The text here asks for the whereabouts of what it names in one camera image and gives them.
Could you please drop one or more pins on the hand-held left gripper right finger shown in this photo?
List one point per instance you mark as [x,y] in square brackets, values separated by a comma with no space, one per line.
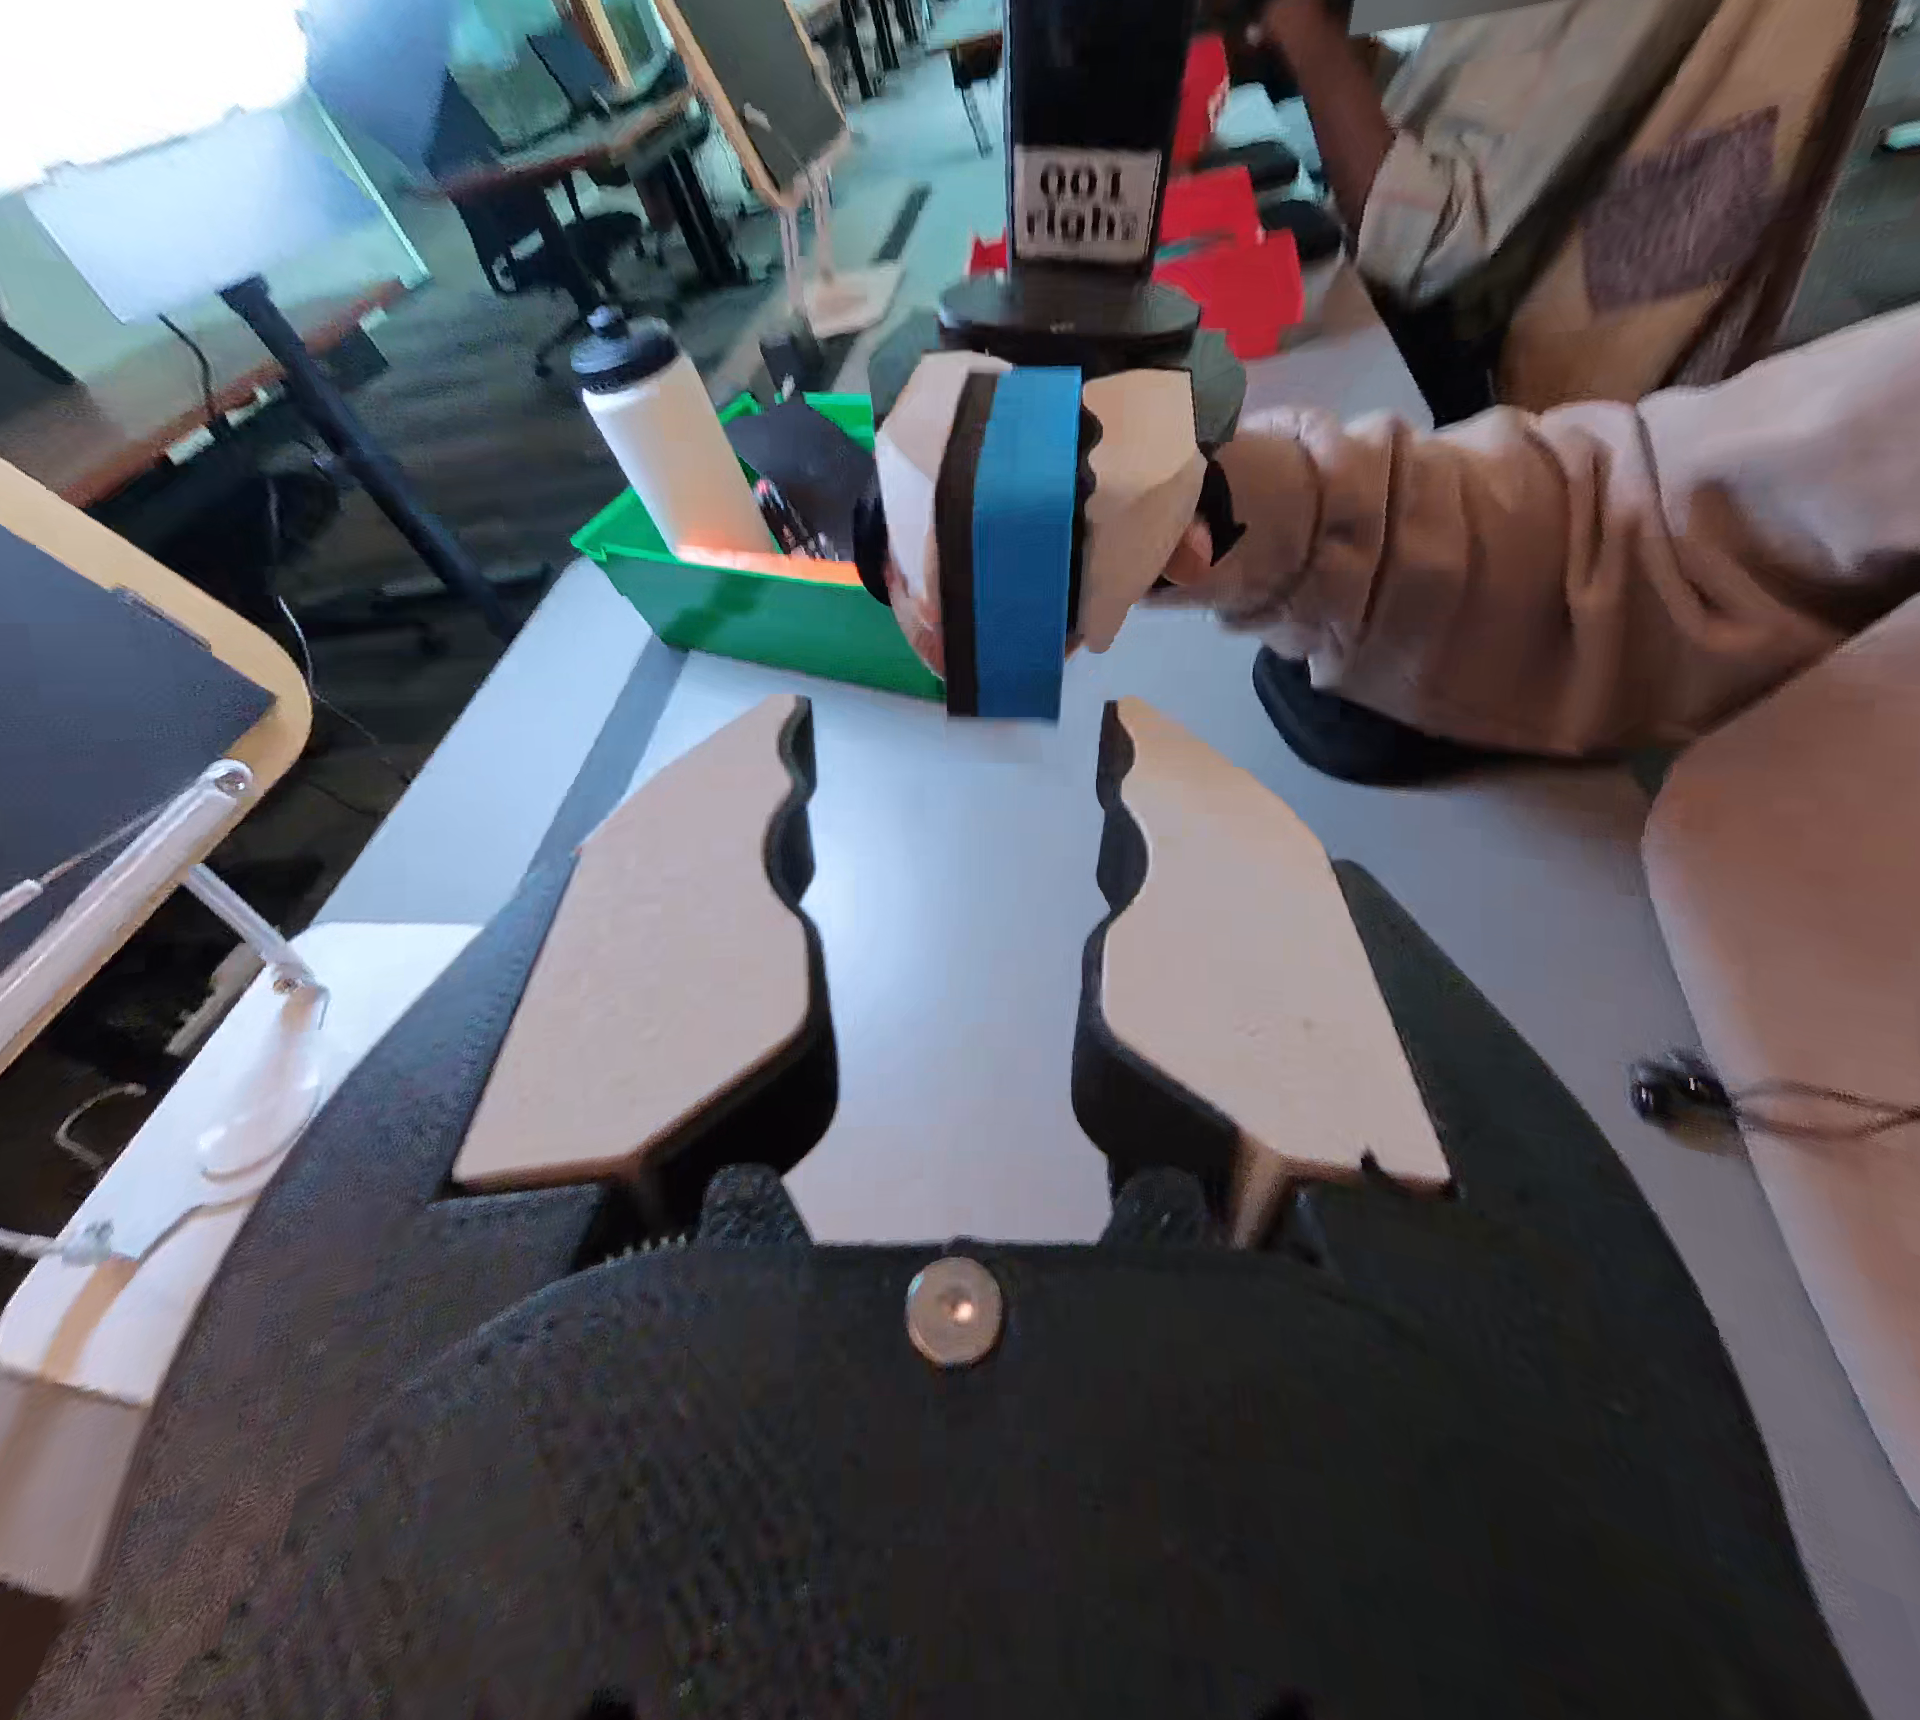
[1259,985]

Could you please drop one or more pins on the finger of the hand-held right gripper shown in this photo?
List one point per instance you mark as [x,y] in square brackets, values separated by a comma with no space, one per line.
[1140,475]
[907,475]

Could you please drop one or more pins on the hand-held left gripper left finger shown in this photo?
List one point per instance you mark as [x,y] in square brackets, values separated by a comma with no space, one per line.
[660,985]

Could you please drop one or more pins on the blue black foam block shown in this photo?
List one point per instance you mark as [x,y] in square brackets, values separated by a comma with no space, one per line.
[1028,551]

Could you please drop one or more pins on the person's right forearm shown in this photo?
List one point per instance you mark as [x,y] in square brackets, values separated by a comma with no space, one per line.
[1575,551]

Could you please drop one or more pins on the person's right hand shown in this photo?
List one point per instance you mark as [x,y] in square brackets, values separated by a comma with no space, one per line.
[1183,557]

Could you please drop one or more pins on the red plastic bin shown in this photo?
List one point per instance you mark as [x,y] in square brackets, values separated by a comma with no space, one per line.
[1199,100]
[1229,280]

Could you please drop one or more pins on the black flat pad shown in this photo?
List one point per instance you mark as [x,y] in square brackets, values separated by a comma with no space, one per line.
[802,458]

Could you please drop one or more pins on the black remote control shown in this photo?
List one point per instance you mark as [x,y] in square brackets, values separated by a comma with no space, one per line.
[787,519]

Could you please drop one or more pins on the orange plastic bar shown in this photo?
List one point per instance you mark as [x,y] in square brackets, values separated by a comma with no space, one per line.
[778,564]

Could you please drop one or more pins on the green plastic bin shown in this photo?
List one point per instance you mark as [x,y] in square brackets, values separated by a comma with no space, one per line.
[749,625]

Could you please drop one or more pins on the white bottle black lid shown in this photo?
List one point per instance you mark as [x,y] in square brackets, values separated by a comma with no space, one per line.
[674,458]

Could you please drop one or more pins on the wooden office desk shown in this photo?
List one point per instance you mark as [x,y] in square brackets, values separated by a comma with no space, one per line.
[600,137]

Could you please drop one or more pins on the black office chair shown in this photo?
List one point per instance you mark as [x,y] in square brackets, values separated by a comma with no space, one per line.
[510,204]

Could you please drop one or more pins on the black light stand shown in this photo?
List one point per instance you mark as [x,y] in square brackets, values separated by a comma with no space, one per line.
[345,445]

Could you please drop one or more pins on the studio light panel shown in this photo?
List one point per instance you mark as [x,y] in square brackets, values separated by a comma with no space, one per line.
[149,53]

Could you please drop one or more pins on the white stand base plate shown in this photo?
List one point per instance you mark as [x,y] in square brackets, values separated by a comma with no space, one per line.
[135,1240]

